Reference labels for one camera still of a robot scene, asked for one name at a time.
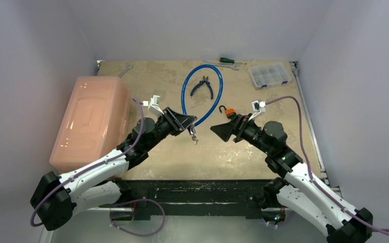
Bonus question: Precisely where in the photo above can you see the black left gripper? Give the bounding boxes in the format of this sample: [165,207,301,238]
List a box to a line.
[145,107,196,151]

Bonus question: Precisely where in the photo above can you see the blue cable lock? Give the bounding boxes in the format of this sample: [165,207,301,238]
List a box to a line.
[180,64,224,135]

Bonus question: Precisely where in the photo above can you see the orange black padlock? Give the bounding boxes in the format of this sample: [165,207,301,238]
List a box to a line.
[219,105,237,119]

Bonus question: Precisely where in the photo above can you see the small silver keys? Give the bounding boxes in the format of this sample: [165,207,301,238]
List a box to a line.
[191,134,199,145]

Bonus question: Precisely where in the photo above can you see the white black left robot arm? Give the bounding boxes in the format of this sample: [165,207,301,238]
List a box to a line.
[30,107,197,231]

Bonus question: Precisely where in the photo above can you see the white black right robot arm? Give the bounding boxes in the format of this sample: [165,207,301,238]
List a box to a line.
[210,114,373,242]

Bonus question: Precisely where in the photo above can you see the clear plastic organizer box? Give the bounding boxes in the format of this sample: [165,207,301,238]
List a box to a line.
[248,62,292,90]

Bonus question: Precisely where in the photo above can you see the silver wrench near screwdriver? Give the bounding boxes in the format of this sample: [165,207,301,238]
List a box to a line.
[202,60,239,71]

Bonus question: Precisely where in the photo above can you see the small silver wrench left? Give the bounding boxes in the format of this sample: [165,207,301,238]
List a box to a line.
[118,64,133,78]

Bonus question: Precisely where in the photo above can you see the pink plastic storage box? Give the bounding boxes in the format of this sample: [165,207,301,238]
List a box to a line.
[49,76,132,174]

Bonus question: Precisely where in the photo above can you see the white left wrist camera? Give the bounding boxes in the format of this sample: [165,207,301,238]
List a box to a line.
[146,95,164,117]

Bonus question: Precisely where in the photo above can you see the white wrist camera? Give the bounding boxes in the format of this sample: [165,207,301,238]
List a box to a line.
[146,95,164,117]
[249,100,266,121]

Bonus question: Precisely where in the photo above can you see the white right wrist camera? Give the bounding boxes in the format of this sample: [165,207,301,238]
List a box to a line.
[249,100,266,121]

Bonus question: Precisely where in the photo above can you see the blue-handled pliers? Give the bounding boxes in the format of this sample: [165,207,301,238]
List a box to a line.
[190,76,214,100]

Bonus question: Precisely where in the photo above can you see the green-handled screwdriver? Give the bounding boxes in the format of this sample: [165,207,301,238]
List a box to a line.
[219,57,247,65]

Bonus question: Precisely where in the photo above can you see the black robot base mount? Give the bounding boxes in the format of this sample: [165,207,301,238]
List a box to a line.
[90,179,302,221]

